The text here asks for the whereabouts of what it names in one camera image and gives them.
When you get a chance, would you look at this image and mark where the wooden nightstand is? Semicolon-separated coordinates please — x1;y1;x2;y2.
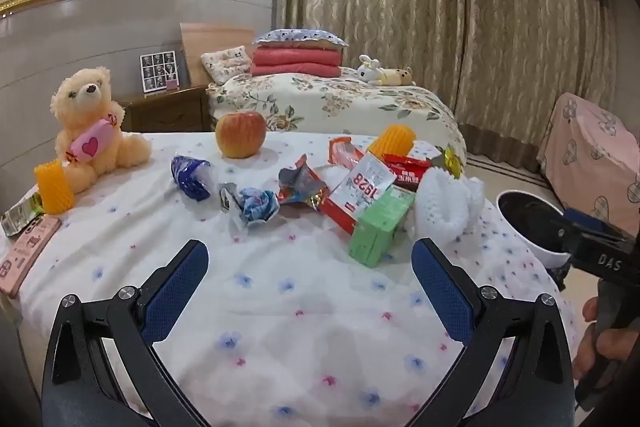
114;84;213;134

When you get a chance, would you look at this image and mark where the white foam fruit net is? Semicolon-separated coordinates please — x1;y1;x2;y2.
406;167;486;244

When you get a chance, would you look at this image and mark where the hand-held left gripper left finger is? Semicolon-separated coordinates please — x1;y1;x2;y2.
42;239;211;427

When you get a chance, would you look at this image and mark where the person's right hand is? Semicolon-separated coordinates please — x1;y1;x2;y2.
571;296;632;382

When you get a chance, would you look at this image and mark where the pink flat box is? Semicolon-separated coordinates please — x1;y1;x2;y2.
0;214;63;299

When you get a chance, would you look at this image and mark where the floral covered bed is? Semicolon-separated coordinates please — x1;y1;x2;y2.
206;67;468;168

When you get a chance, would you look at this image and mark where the beige patterned curtain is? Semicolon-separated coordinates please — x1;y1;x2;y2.
274;0;621;160

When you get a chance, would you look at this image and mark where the white bin with black liner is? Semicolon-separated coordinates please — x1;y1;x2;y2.
496;190;581;269

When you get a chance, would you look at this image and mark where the red snack packet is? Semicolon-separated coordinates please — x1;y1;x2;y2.
382;153;433;192

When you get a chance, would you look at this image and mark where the blue white wrapper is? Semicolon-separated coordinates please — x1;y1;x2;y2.
219;182;281;235

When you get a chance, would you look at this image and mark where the red apple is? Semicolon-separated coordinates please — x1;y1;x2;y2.
215;110;267;159

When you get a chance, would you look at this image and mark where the yellow snack packet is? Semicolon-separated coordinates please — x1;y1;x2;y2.
431;146;463;180

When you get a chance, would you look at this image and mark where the yellow foam fruit net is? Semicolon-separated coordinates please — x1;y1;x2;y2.
34;159;76;214
367;124;417;158

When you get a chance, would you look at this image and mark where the wooden headboard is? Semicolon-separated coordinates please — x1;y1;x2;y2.
180;23;273;85

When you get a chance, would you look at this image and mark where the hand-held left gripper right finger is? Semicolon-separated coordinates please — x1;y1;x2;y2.
400;237;576;427

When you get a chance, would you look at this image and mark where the red white packet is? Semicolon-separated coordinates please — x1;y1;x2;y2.
318;151;398;235

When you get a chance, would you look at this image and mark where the white plush rabbit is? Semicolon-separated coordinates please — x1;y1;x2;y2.
356;55;386;82

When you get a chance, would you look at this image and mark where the blue print pillow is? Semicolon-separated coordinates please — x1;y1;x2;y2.
251;28;349;52

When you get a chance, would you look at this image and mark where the blue foil wrapper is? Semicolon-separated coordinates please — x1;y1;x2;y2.
170;154;212;202

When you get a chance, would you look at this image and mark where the beige teddy bear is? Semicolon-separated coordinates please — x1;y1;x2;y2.
51;66;152;195

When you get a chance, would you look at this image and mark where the folded red blanket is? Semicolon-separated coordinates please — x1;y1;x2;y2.
250;47;343;78

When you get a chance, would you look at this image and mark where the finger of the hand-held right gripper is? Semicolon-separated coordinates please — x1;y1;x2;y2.
564;208;632;242
517;202;583;255

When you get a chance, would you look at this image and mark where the orange white wrapper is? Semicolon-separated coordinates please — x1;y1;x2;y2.
328;136;366;168

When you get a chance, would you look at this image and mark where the photo collage frame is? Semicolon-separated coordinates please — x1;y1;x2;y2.
139;51;180;95

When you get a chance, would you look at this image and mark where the pink heart print covered chair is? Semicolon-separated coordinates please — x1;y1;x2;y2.
536;92;640;238

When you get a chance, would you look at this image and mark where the white flower print bedspread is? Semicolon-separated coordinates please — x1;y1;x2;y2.
0;131;566;427

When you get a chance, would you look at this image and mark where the green carton box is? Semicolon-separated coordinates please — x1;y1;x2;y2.
348;184;417;269

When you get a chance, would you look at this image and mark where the green silver packet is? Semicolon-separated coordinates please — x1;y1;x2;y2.
0;192;48;238

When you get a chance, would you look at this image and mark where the white cartoon print pillow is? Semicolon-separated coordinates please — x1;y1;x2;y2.
201;45;252;84

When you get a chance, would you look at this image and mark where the torn red silver wrapper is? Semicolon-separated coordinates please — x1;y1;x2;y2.
277;154;331;210

